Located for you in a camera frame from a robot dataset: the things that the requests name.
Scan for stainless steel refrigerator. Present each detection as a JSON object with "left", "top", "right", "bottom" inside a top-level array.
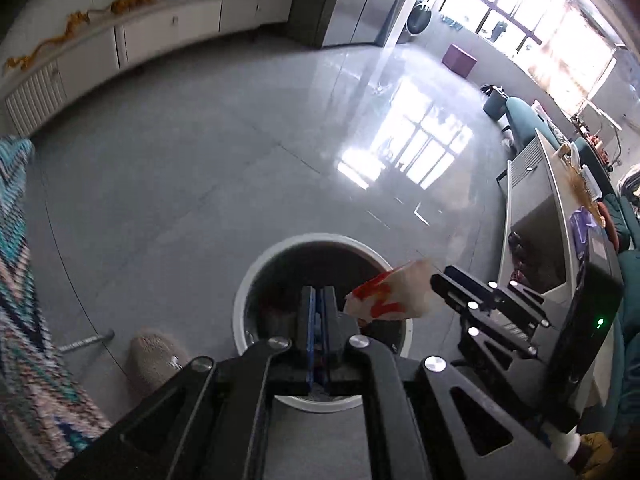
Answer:
[{"left": 320, "top": 0, "right": 416, "bottom": 50}]

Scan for long white sideboard cabinet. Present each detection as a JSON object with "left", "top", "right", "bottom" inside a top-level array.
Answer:
[{"left": 0, "top": 0, "right": 296, "bottom": 138}]

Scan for red and white paper wrapper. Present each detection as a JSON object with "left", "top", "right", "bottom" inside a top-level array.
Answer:
[{"left": 342, "top": 258, "right": 443, "bottom": 323}]

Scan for round door washing machine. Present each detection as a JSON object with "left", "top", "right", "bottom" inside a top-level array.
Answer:
[{"left": 406, "top": 0, "right": 433, "bottom": 36}]

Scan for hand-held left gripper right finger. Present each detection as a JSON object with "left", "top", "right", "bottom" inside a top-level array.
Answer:
[{"left": 322, "top": 286, "right": 576, "bottom": 480}]

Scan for dark tall cabinet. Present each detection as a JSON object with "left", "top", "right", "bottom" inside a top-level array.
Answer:
[{"left": 272, "top": 0, "right": 351, "bottom": 48}]

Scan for rust red cushion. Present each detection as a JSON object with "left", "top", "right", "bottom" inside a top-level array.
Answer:
[{"left": 600, "top": 202, "right": 621, "bottom": 251}]

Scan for large grid window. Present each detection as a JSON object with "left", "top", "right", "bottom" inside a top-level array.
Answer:
[{"left": 440, "top": 0, "right": 621, "bottom": 116}]

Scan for beige knitted slipper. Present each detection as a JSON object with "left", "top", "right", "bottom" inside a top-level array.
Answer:
[{"left": 127, "top": 330, "right": 190, "bottom": 401}]

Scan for purple plastic bag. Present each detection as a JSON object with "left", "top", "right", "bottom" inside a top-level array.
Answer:
[{"left": 570, "top": 207, "right": 601, "bottom": 261}]

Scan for golden brown decoration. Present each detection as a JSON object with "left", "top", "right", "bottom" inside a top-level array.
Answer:
[{"left": 557, "top": 142, "right": 606, "bottom": 228}]

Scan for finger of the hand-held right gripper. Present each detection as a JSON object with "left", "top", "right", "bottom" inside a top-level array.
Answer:
[
  {"left": 457, "top": 316, "right": 540, "bottom": 377},
  {"left": 430, "top": 266, "right": 551, "bottom": 331}
]

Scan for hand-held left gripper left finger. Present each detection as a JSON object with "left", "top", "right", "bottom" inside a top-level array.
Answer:
[{"left": 55, "top": 286, "right": 317, "bottom": 480}]

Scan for teal zigzag knitted blanket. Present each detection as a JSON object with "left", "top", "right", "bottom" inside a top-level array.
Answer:
[{"left": 0, "top": 137, "right": 113, "bottom": 478}]

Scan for purple cube stool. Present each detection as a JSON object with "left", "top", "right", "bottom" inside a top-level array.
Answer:
[{"left": 442, "top": 43, "right": 478, "bottom": 78}]

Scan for orange garland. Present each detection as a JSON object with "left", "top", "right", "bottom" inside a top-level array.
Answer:
[{"left": 4, "top": 0, "right": 157, "bottom": 73}]

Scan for blue waste bucket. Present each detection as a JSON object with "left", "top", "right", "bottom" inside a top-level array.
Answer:
[{"left": 482, "top": 87, "right": 508, "bottom": 121}]

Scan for white coffee table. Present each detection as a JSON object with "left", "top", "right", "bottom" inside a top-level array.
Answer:
[{"left": 497, "top": 129, "right": 626, "bottom": 411}]

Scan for teal sofa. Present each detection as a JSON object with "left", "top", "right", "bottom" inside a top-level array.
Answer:
[{"left": 505, "top": 96, "right": 640, "bottom": 456}]

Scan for white round trash bin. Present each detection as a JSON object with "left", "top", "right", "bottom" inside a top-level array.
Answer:
[{"left": 232, "top": 232, "right": 413, "bottom": 413}]

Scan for chrome metal furniture leg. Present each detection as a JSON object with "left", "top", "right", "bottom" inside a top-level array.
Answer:
[{"left": 57, "top": 329, "right": 116, "bottom": 353}]

